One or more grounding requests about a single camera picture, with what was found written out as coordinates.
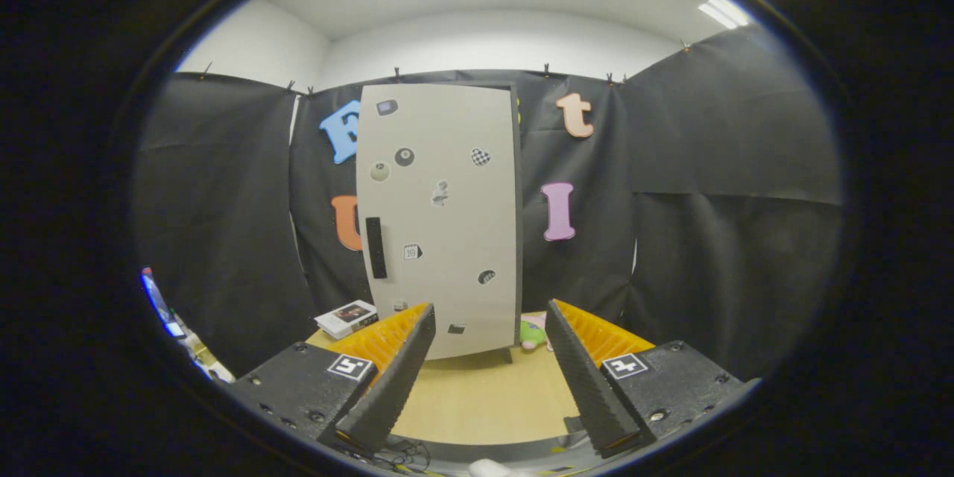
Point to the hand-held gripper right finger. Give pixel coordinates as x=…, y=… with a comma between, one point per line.
x=589, y=380

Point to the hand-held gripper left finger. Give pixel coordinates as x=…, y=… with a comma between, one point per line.
x=395, y=380

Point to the white shoe cabinet door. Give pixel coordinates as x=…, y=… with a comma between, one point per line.
x=447, y=238

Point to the grey shoe cabinet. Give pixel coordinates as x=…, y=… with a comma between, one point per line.
x=517, y=238

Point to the green pink plush toy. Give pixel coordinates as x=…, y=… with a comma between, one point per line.
x=531, y=334

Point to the white boxed book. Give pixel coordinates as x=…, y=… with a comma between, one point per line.
x=344, y=318

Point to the pile of small desk items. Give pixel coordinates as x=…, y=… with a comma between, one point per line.
x=209, y=361

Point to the blue lit screen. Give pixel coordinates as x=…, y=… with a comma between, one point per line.
x=160, y=302

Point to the black backdrop cloth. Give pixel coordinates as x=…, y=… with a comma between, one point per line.
x=223, y=201

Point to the small ceiling light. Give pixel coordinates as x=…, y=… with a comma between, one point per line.
x=723, y=12

